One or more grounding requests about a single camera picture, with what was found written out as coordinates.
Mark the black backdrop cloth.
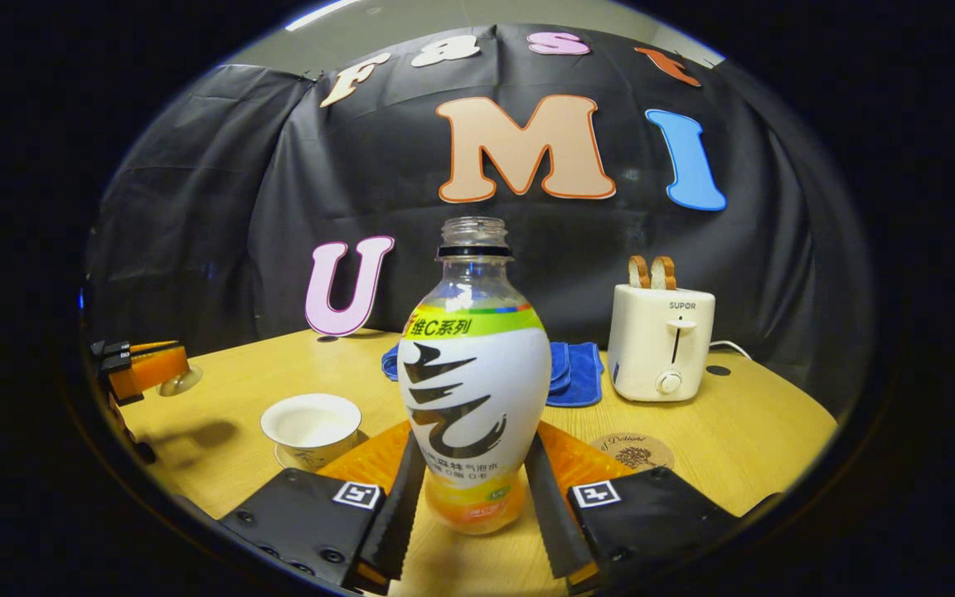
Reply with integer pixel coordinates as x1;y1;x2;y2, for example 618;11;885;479
84;23;878;424

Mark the white toaster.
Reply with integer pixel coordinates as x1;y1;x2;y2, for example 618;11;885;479
607;284;717;404

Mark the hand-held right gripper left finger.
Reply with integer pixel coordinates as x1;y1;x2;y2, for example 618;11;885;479
219;419;429;596

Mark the round wooden coaster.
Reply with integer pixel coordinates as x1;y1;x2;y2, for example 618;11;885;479
589;432;676;474

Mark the water bottle with white label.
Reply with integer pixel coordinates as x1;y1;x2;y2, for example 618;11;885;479
397;216;553;536

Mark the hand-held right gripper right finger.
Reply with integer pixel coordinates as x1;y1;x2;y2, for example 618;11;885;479
525;419;744;595

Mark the white teacup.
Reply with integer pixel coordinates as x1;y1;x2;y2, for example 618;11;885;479
260;393;362;472

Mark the white teacup lid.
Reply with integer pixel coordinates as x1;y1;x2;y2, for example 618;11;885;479
157;364;204;398

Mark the blue towel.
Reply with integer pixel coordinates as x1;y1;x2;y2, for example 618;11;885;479
381;341;605;409

